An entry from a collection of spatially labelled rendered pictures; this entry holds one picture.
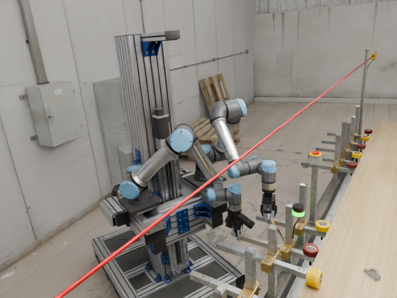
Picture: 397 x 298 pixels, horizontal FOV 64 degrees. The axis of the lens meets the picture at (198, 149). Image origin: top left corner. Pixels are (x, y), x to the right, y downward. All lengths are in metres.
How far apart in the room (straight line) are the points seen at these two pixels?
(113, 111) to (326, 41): 6.61
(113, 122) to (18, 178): 1.25
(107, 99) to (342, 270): 3.21
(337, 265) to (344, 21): 8.00
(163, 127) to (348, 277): 1.30
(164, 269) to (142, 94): 1.35
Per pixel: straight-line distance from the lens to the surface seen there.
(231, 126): 2.02
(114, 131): 4.15
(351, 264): 1.80
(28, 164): 3.68
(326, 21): 9.35
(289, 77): 9.58
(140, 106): 2.07
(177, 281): 2.70
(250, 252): 1.36
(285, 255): 1.87
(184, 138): 1.67
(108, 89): 4.04
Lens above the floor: 1.99
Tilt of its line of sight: 19 degrees down
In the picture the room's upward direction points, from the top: 5 degrees counter-clockwise
